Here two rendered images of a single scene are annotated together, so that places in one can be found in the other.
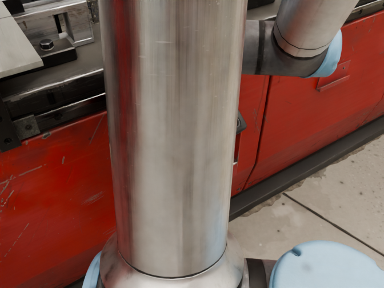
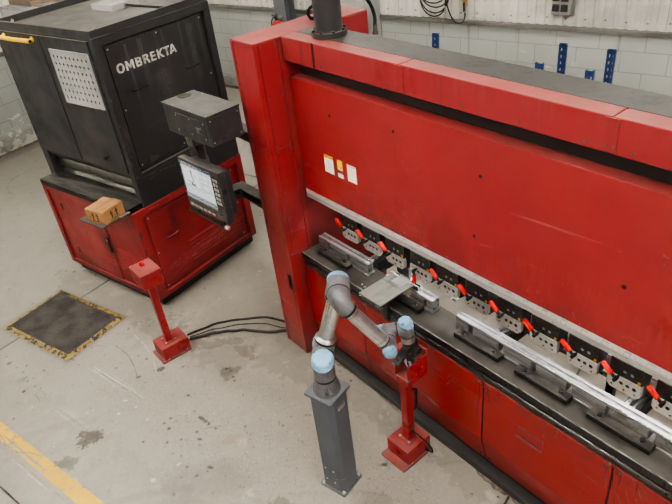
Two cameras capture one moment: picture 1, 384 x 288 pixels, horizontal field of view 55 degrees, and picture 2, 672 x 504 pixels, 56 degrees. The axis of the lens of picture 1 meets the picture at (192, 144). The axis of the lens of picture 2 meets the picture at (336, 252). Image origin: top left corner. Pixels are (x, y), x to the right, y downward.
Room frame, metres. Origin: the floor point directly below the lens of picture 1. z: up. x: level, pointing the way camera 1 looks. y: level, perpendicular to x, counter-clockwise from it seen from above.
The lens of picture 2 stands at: (0.17, -2.51, 3.20)
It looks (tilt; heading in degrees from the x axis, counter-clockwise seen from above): 33 degrees down; 88
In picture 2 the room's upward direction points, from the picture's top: 7 degrees counter-clockwise
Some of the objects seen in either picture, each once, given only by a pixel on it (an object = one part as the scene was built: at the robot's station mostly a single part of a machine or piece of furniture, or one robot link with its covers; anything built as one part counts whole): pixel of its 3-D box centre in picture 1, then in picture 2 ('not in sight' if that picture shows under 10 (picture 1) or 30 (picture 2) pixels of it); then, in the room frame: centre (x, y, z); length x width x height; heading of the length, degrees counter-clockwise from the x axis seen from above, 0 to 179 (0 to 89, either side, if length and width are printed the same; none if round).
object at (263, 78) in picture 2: not in sight; (322, 193); (0.28, 1.36, 1.15); 0.85 x 0.25 x 2.30; 33
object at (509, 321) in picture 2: not in sight; (513, 311); (1.09, -0.20, 1.18); 0.15 x 0.09 x 0.17; 123
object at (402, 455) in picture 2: not in sight; (405, 445); (0.54, 0.01, 0.06); 0.25 x 0.20 x 0.12; 35
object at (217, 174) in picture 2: not in sight; (210, 187); (-0.44, 1.16, 1.42); 0.45 x 0.12 x 0.36; 128
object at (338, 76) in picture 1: (335, 75); (529, 439); (1.09, -0.50, 0.58); 0.15 x 0.02 x 0.07; 123
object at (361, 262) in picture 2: not in sight; (346, 253); (0.37, 0.91, 0.92); 0.50 x 0.06 x 0.10; 123
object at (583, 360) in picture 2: not in sight; (587, 350); (1.30, -0.54, 1.18); 0.15 x 0.09 x 0.17; 123
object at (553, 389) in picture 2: not in sight; (542, 383); (1.16, -0.42, 0.89); 0.30 x 0.05 x 0.03; 123
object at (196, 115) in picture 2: not in sight; (213, 165); (-0.40, 1.25, 1.53); 0.51 x 0.25 x 0.85; 128
